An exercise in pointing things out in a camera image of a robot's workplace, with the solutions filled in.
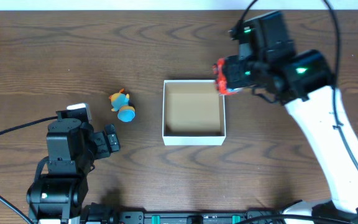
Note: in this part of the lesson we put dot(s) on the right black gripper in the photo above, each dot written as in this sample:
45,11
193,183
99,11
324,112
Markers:
232,64

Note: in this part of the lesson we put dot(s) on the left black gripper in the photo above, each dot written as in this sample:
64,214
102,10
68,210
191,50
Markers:
111,142

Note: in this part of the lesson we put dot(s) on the red toy fire truck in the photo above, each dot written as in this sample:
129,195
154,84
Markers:
221,81

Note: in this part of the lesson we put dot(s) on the blue orange toy figure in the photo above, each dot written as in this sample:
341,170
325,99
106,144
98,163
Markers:
120,105

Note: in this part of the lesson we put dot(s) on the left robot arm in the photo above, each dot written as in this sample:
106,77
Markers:
73,147

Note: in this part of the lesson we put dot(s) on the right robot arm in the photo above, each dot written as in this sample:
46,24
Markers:
269,65

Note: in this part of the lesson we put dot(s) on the white cardboard box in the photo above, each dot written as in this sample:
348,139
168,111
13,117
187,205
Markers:
193,113

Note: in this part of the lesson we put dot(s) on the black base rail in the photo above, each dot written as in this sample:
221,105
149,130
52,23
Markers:
96,213

